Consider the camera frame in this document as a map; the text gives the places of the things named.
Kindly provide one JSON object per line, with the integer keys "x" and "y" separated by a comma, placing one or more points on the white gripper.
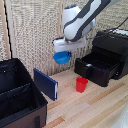
{"x": 68, "y": 45}

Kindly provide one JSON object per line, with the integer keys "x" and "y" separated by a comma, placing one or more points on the blue plastic bowl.
{"x": 62, "y": 58}

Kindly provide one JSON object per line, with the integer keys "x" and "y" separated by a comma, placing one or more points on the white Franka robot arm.
{"x": 80, "y": 21}

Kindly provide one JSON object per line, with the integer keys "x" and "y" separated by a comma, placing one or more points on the black air fryer body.
{"x": 115, "y": 41}

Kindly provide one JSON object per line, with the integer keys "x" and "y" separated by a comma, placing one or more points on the red plastic cup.
{"x": 81, "y": 84}

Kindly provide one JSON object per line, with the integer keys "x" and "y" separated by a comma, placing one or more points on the dark blue book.
{"x": 45, "y": 84}

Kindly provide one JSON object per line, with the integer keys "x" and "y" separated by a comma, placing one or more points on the beige bamboo screen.
{"x": 33, "y": 33}

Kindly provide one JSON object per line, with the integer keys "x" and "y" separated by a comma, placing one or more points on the black fabric storage box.
{"x": 16, "y": 96}

